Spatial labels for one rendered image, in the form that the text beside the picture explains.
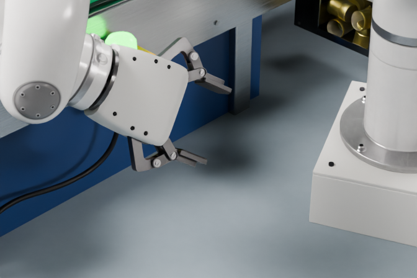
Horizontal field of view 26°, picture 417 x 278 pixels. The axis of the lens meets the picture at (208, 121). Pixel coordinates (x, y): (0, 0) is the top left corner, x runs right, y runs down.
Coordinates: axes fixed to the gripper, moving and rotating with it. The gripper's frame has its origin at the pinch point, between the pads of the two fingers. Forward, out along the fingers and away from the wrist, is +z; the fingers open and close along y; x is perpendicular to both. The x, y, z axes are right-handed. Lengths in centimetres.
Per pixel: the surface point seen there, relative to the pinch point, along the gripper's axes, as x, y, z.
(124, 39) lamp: -15.8, -8.4, -7.7
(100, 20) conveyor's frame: -19.3, -10.0, -10.5
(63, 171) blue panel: -29.8, 10.9, -4.0
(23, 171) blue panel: -27.1, 12.8, -10.7
